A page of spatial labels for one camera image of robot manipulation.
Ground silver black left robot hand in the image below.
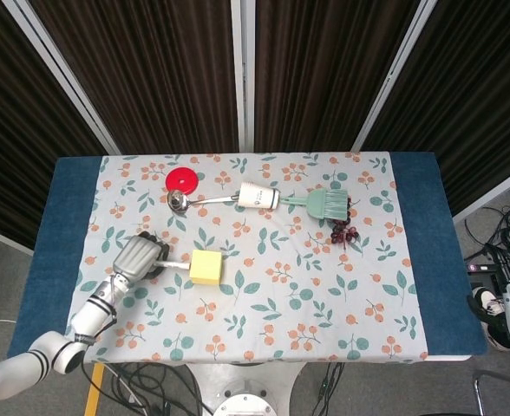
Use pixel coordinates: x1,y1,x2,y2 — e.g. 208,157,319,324
111,231,171,283

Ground yellow sponge block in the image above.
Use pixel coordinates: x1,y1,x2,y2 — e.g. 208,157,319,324
188,249,224,287

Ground floral tablecloth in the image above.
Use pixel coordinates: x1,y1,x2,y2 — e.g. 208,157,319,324
59,151,430,363

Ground black power strip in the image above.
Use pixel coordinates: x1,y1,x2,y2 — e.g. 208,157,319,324
464,257,506,275

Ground steel ladle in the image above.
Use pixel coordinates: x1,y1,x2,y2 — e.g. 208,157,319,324
167,188,241,214

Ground red round disc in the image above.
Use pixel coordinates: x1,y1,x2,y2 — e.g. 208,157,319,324
165,168,199,194

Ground blue felt table mat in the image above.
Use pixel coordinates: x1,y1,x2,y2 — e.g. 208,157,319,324
6,151,488,363

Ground white paper cup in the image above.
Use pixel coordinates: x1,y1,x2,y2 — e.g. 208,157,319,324
237,181,281,211

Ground dark red grape bunch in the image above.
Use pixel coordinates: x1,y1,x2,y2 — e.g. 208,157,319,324
330,197,363,250

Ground green pastry brush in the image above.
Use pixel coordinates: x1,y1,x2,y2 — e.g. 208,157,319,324
278,187,351,221

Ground black floor cable bundle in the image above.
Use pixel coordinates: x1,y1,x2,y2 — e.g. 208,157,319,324
81,361,221,416

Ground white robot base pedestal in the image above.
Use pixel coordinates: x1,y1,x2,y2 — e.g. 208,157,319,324
184,361,308,416

